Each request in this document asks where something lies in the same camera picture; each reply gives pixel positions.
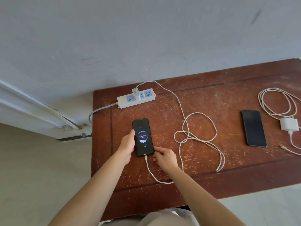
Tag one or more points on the person's right forearm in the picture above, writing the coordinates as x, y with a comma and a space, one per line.
202, 202

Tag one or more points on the person's white shirt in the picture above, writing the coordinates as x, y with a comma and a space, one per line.
152, 220

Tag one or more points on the person's left forearm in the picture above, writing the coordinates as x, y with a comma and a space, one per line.
94, 193

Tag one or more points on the person's left hand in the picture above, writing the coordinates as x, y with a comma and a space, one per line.
127, 148

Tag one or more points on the white power strip blue sockets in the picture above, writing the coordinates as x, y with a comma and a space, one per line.
123, 102

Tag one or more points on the brown wooden table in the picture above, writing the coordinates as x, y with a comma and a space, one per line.
235, 160

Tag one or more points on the person's right hand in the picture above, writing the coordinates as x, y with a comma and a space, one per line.
168, 160

